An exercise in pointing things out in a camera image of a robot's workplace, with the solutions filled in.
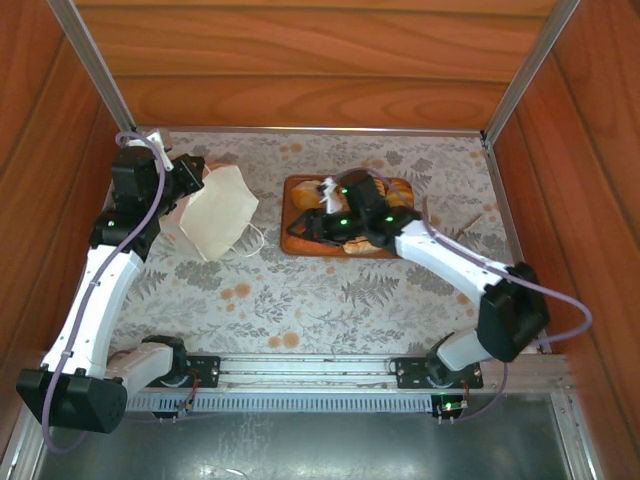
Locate brown rectangular tray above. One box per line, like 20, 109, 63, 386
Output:
280, 173, 416, 260

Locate small brown fake bread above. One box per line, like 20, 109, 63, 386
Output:
291, 179, 327, 209

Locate pale tan fake bread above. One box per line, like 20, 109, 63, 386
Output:
343, 237, 387, 256

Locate printed white paper bag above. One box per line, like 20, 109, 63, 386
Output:
159, 162, 266, 263

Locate floral tablecloth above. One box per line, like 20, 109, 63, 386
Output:
107, 129, 544, 357

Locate grey metal sheet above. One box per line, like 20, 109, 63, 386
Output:
34, 394, 574, 480

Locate small circuit board green light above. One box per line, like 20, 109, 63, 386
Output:
433, 394, 471, 420

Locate aluminium frame post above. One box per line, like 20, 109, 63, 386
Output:
47, 0, 137, 141
481, 0, 582, 145

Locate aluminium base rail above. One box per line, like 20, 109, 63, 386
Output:
37, 349, 574, 397

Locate grey slotted cable duct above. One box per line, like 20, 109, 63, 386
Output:
124, 392, 434, 414

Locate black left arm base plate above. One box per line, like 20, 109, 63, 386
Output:
164, 352, 222, 389

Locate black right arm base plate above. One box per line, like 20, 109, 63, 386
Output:
394, 354, 485, 390

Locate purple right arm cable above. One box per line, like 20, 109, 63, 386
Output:
339, 168, 594, 422

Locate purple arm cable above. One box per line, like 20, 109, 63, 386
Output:
339, 168, 594, 422
42, 130, 167, 455

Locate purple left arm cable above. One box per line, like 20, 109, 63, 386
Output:
42, 130, 167, 455

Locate aluminium frame rail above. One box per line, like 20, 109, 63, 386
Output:
549, 392, 604, 480
0, 404, 51, 480

